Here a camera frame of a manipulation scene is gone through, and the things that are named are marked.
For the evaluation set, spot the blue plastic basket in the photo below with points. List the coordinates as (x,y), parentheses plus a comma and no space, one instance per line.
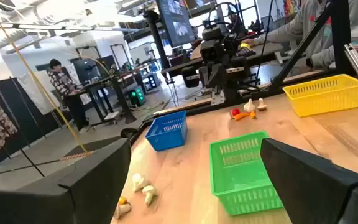
(166,133)

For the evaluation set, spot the large black monitor screen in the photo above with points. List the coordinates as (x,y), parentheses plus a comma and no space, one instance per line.
(176,21)

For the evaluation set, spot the person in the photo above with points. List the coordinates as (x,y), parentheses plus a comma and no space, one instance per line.
(61,84)
(322,31)

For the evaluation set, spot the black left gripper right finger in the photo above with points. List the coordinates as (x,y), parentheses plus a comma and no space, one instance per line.
(315,193)

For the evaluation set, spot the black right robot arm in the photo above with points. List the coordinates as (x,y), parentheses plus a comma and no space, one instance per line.
(211,32)

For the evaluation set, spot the computer with green lights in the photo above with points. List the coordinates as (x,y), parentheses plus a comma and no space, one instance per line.
(137,96)

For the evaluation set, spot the green plastic basket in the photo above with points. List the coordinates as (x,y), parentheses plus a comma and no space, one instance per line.
(238,174)

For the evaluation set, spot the dark mat orange striped edge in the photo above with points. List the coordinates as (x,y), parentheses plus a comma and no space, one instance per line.
(89,146)

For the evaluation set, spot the black standing desk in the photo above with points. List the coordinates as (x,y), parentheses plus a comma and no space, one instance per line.
(104,90)

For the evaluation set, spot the yellow plastic basket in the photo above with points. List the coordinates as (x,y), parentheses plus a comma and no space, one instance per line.
(325,99)

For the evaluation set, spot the black monitor stand pole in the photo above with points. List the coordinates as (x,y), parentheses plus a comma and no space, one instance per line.
(157,40)

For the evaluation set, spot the yellow orange chili pepper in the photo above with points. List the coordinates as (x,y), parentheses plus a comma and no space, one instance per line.
(122,201)

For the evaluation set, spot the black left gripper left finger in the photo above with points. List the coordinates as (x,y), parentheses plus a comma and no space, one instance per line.
(73,202)

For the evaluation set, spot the small red tomato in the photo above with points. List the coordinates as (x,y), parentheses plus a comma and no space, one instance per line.
(235,112)

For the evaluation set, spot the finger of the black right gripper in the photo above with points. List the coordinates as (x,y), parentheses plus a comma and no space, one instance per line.
(206,76)
(220,74)

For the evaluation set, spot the green cap mushroom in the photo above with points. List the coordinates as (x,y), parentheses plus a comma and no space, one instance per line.
(149,193)

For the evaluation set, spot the black partition panel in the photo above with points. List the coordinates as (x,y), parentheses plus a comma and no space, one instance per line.
(30,118)

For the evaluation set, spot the dark wooden desk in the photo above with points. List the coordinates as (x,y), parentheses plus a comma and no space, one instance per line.
(259,51)

